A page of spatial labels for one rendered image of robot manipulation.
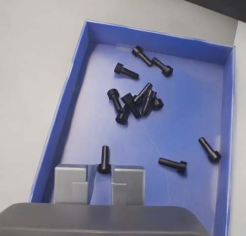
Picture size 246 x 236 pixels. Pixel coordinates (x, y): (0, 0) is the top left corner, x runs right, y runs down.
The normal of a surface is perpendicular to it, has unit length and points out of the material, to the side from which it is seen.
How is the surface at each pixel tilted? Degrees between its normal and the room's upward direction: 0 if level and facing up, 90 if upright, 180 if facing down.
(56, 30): 0
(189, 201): 0
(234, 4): 0
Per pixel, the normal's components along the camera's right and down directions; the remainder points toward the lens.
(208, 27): 0.04, -0.45
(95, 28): -0.18, 0.88
